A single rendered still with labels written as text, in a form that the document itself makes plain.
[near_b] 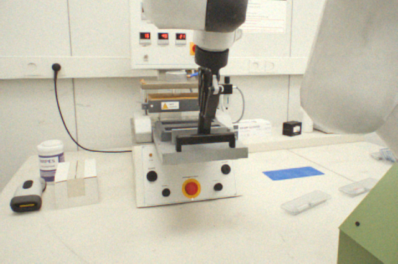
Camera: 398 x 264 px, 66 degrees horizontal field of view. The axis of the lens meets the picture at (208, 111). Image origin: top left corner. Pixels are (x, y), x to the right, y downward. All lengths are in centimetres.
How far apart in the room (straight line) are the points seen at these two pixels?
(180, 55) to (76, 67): 52
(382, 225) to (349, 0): 46
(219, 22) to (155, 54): 78
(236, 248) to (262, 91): 120
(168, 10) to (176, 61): 78
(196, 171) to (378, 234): 55
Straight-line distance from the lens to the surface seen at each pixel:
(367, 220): 70
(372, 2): 34
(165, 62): 130
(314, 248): 83
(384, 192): 73
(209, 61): 66
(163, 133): 85
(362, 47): 34
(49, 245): 89
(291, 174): 126
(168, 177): 99
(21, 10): 166
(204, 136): 76
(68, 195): 104
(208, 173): 102
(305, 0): 201
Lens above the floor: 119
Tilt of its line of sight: 9 degrees down
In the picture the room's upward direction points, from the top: straight up
